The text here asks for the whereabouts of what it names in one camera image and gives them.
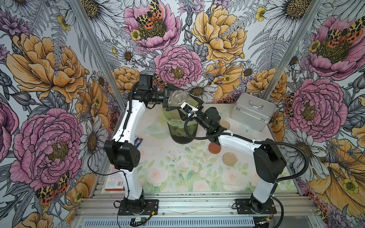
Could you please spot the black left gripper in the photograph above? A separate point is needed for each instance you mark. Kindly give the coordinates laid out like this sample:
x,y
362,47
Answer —
x,y
170,87

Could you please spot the glass jar orange lid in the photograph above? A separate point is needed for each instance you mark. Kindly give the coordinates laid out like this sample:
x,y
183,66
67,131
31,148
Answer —
x,y
178,97

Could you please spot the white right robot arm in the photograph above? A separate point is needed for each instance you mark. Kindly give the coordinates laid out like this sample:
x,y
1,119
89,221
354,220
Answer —
x,y
268,160

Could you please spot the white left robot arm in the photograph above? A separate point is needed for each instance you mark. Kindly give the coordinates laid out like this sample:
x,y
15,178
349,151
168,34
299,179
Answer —
x,y
121,150

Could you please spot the green plastic bin liner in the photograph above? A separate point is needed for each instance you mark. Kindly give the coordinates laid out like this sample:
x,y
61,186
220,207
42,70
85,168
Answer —
x,y
175,117

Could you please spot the silver metal case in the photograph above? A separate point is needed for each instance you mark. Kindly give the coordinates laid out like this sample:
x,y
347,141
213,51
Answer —
x,y
253,111

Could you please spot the blue snack packet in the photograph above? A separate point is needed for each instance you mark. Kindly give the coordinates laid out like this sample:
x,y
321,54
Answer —
x,y
137,142

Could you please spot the pink red packet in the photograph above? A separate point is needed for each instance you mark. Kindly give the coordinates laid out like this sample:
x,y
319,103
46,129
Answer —
x,y
114,181

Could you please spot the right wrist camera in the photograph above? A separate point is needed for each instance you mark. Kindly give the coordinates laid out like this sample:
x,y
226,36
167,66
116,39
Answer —
x,y
189,108

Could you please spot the aluminium frame post left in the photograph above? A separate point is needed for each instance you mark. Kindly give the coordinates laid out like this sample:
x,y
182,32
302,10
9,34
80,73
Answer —
x,y
97,50

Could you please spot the aluminium frame post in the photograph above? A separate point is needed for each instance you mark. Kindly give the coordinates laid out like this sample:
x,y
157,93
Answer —
x,y
313,9
97,50

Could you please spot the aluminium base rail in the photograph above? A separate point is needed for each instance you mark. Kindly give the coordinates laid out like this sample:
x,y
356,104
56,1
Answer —
x,y
195,210

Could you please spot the aluminium frame post right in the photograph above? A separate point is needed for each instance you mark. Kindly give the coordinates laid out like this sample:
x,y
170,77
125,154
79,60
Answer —
x,y
313,9

